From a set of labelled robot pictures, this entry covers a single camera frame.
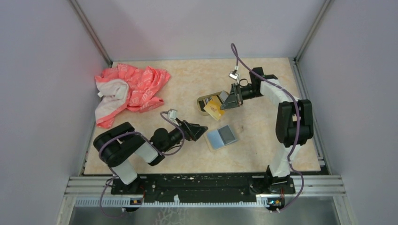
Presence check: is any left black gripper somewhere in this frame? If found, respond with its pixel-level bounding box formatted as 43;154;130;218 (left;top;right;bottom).
162;117;208;152

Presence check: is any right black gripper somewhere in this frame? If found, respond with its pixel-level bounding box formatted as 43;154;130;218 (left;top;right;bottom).
221;83;264;110

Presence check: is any grey blue credit card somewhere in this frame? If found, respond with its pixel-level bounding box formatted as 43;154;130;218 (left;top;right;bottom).
206;129;224;151

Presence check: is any yellow credit card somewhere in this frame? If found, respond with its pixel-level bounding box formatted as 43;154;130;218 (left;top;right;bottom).
204;100;225;121

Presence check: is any cream card holder tray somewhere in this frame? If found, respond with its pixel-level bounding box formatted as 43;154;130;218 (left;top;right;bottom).
196;90;229;116

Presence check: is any black credit card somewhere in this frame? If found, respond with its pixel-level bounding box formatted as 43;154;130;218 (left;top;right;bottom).
217;125;238;146

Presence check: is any beige card sleeve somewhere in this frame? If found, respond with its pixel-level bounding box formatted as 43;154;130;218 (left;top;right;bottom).
205;125;239;152

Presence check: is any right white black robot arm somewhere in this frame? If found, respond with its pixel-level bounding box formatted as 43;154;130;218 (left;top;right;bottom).
221;67;314;193

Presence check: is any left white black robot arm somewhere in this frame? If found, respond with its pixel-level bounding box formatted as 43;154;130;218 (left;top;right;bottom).
93;120;208;194

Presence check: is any pink white crumpled cloth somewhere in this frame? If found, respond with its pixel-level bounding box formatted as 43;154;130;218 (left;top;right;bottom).
94;63;171;128

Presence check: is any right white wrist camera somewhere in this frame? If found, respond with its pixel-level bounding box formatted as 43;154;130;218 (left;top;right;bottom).
229;70;240;82

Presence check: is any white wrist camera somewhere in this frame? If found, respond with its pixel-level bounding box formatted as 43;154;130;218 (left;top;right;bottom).
167;109;177;123
229;70;240;82

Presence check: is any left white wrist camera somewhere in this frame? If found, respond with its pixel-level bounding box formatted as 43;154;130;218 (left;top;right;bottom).
167;109;177;123

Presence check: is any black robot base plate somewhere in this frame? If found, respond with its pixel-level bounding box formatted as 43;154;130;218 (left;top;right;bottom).
111;172;296;203

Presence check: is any aluminium front frame rail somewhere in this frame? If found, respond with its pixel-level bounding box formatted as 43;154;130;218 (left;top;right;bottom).
57;172;352;225

